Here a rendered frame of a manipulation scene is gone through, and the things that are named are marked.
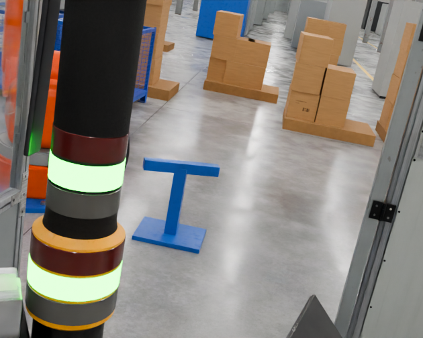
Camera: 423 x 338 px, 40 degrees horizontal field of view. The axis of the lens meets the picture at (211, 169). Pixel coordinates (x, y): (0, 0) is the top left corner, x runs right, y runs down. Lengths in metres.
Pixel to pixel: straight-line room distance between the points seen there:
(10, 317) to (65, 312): 0.02
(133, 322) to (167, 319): 0.18
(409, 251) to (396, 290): 0.16
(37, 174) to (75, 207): 3.92
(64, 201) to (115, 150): 0.03
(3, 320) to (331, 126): 7.62
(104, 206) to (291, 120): 7.48
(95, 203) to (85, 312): 0.05
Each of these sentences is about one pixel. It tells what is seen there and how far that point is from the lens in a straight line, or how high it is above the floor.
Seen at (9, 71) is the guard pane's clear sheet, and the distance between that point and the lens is 1.67.
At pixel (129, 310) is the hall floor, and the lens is 3.15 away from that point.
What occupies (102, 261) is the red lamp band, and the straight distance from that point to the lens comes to 0.27.
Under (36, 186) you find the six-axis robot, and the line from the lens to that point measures 4.22.
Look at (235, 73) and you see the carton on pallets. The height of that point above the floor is 0.33.
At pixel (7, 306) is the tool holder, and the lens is 0.28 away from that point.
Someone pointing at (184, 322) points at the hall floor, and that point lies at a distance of 3.13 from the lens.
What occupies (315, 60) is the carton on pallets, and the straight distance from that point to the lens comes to 7.74.
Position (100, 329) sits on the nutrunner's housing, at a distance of 0.30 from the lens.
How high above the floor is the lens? 1.69
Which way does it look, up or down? 18 degrees down
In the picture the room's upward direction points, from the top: 10 degrees clockwise
